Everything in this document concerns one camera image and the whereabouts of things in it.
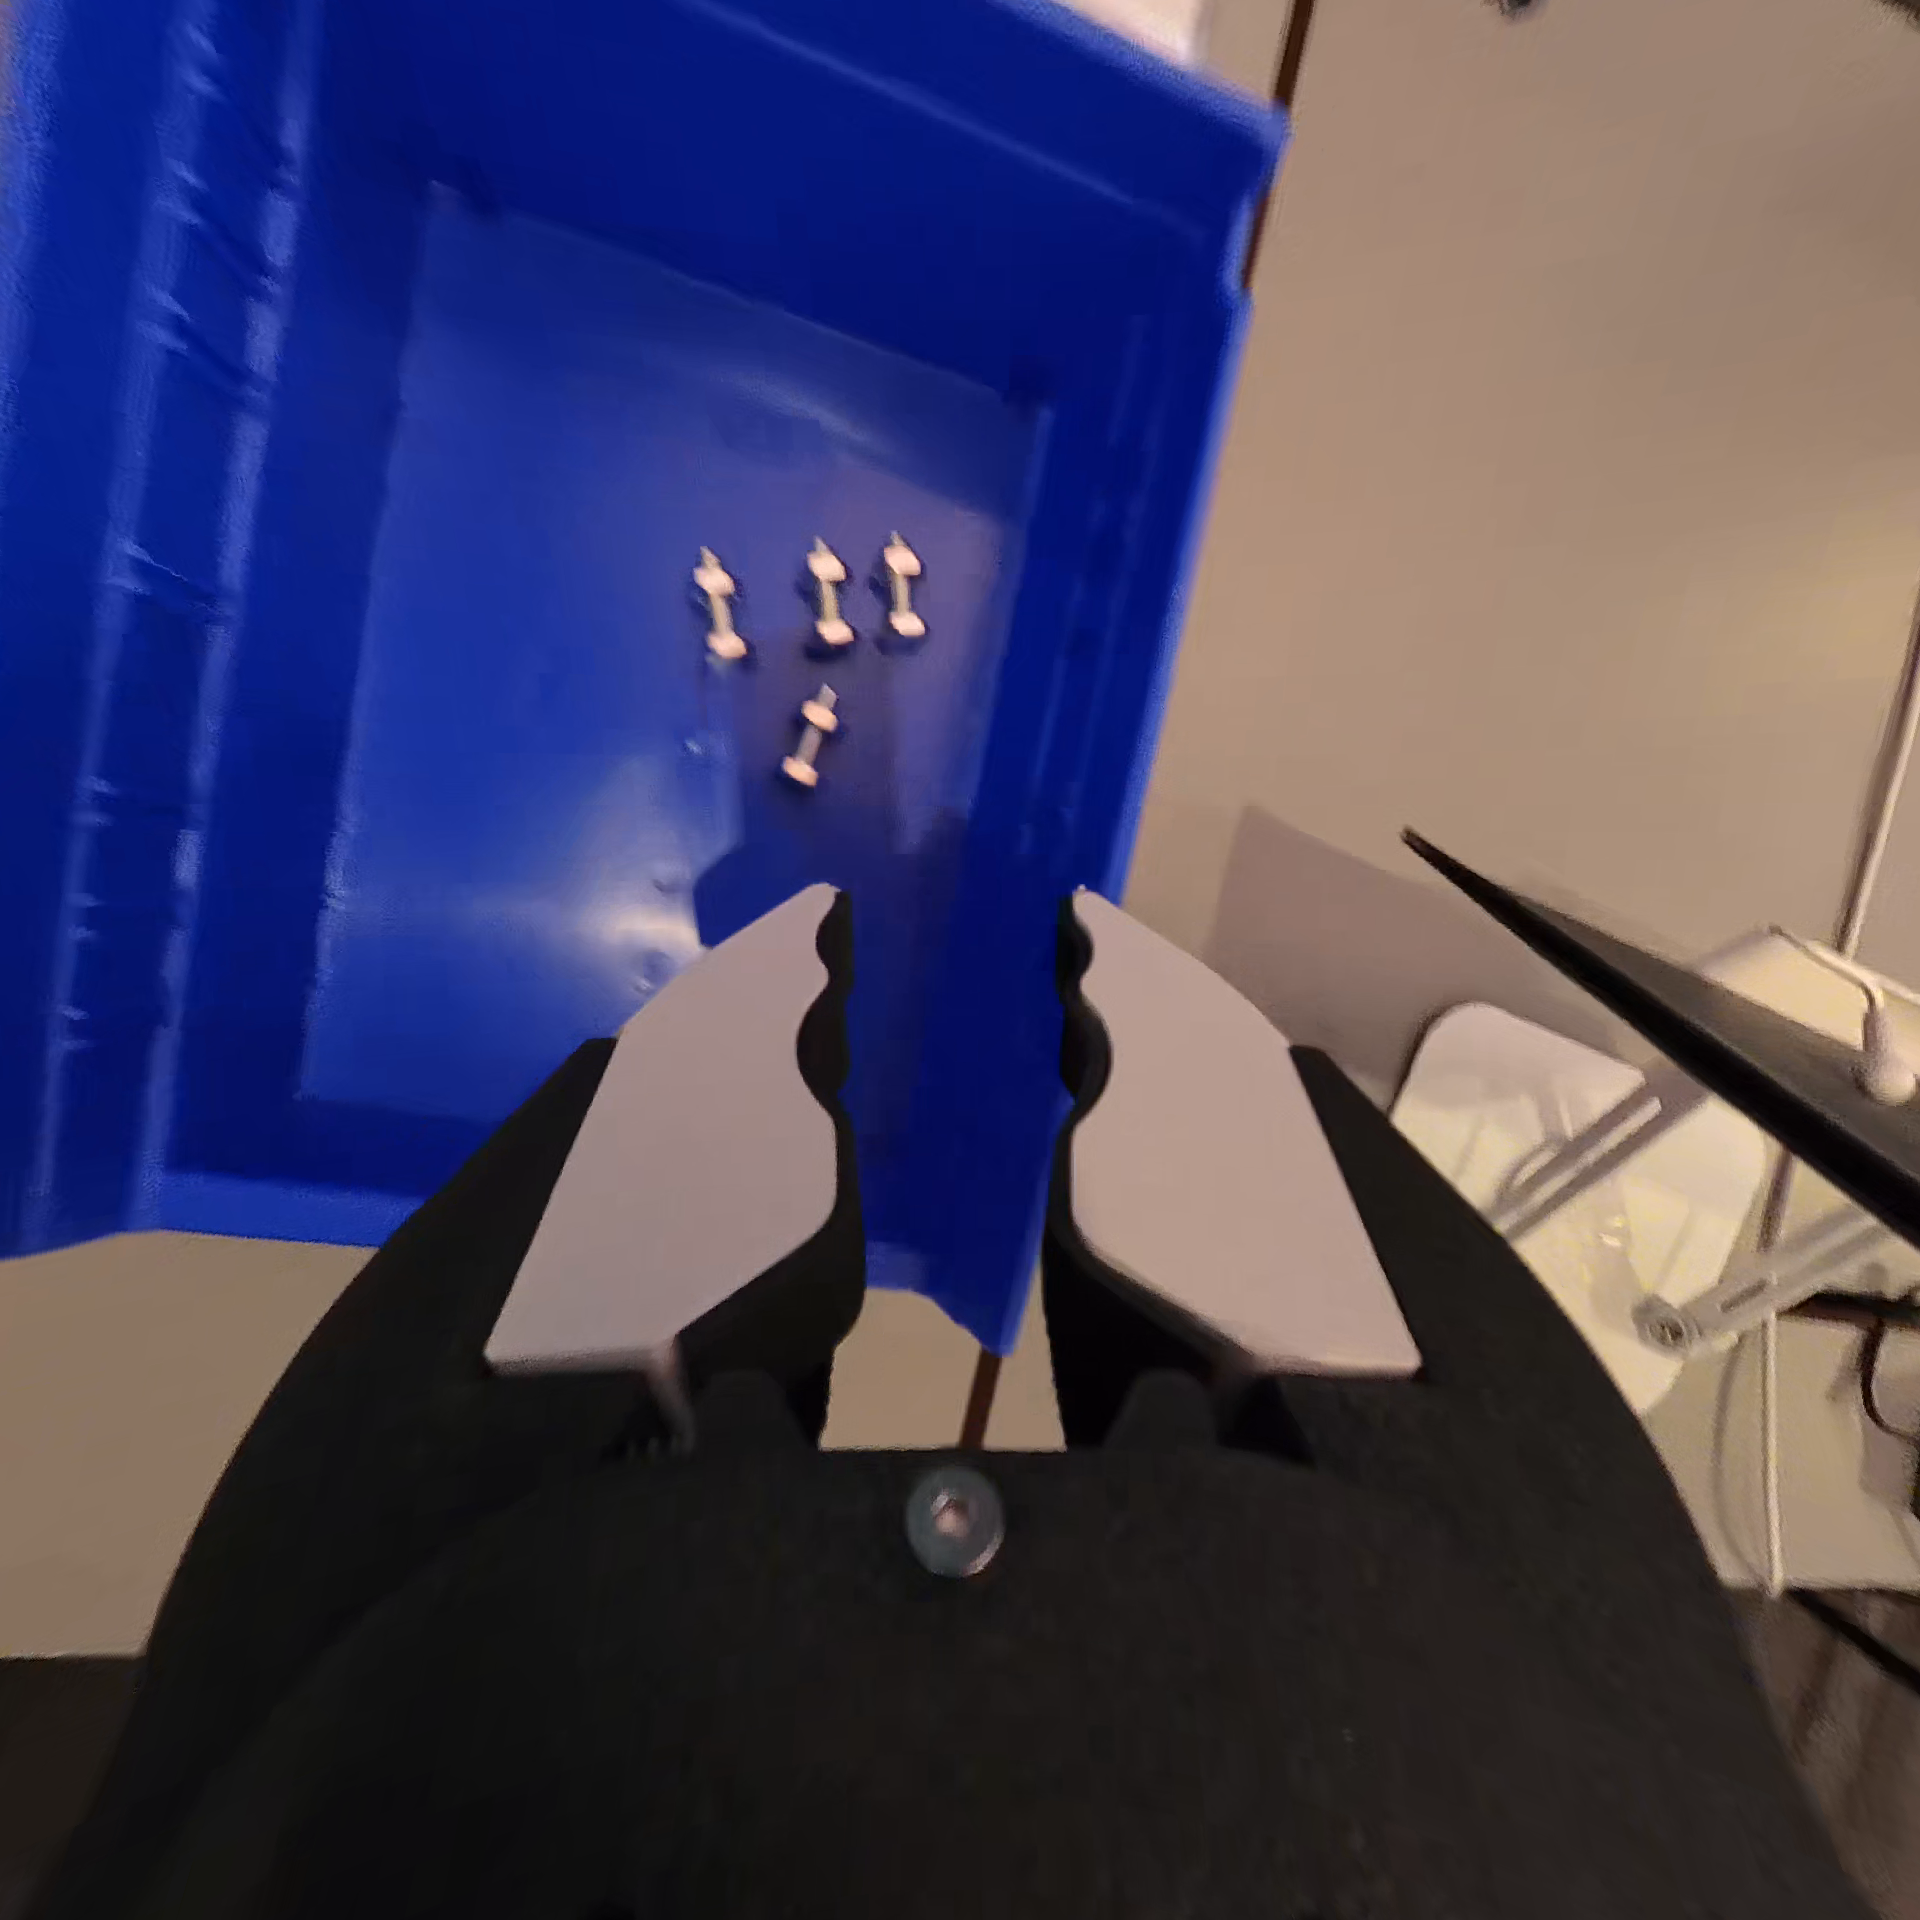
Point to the blue plastic bin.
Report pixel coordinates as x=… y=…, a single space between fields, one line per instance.
x=525 y=751

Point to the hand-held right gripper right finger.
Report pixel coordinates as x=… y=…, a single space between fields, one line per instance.
x=1230 y=1184

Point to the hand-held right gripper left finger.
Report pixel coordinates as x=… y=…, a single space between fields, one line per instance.
x=676 y=1184

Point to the silver hex bolt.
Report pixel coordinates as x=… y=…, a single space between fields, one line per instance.
x=828 y=603
x=723 y=614
x=901 y=595
x=809 y=744

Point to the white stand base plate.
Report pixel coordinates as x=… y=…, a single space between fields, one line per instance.
x=1501 y=1095

